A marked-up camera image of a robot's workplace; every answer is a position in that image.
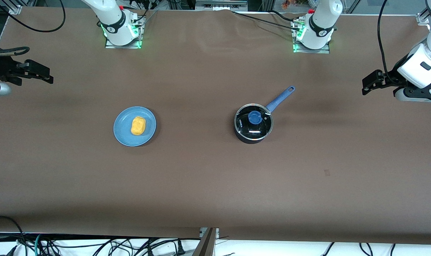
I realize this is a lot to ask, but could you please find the yellow potato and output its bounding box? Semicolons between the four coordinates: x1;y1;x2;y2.
131;116;146;136

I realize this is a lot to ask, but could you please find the glass lid with blue knob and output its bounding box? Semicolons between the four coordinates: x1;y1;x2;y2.
235;104;273;138

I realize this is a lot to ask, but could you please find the blue round plate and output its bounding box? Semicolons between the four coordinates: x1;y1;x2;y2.
113;106;157;147

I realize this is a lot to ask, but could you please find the brown table cover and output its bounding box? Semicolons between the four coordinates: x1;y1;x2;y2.
0;7;431;246

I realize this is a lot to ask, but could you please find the aluminium frame profile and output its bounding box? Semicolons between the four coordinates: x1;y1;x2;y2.
195;0;248;12

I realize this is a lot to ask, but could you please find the metal camera post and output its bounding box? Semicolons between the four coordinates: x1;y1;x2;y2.
191;228;220;256

